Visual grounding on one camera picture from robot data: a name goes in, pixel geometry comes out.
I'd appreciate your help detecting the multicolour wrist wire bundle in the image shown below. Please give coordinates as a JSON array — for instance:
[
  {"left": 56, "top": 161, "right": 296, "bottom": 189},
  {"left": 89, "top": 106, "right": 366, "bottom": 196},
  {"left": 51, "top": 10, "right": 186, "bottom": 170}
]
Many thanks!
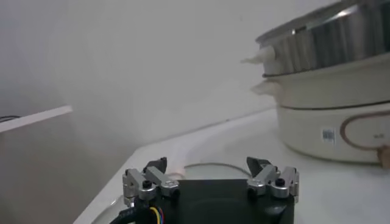
[{"left": 108, "top": 206, "right": 165, "bottom": 224}]

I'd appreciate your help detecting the round glass lid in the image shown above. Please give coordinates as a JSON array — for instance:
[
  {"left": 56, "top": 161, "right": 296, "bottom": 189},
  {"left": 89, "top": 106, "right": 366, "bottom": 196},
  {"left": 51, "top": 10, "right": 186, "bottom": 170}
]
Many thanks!
[{"left": 90, "top": 142, "right": 255, "bottom": 224}]

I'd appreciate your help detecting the cream electric cooker pot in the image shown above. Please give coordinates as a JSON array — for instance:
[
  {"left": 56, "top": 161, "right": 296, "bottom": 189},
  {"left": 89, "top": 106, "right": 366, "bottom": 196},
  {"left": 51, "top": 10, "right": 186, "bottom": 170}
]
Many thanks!
[{"left": 251, "top": 53, "right": 390, "bottom": 170}]

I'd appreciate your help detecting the white side table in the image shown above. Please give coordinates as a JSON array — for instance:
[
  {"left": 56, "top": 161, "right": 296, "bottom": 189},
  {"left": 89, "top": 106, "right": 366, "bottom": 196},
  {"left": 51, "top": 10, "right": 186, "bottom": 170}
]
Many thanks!
[{"left": 0, "top": 105, "right": 73, "bottom": 134}]

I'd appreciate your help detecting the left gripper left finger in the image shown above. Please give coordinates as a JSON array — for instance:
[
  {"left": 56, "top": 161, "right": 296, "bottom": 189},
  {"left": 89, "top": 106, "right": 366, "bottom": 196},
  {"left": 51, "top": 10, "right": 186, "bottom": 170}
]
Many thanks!
[{"left": 122, "top": 156, "right": 181, "bottom": 208}]

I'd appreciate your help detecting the stainless steel steamer basket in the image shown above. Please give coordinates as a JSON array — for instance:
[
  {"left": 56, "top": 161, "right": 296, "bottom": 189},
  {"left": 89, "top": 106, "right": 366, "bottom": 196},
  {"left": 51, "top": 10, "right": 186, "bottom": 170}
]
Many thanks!
[{"left": 240, "top": 0, "right": 390, "bottom": 77}]

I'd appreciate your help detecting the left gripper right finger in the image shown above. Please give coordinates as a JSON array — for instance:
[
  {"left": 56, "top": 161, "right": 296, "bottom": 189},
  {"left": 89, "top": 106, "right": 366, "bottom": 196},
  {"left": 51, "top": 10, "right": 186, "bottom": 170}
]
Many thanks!
[{"left": 246, "top": 156, "right": 300, "bottom": 203}]

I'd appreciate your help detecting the black cable on side table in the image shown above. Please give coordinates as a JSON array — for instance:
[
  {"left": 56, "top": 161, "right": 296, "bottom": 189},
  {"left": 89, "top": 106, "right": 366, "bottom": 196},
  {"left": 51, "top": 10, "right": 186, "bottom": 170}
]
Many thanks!
[{"left": 0, "top": 114, "right": 21, "bottom": 123}]

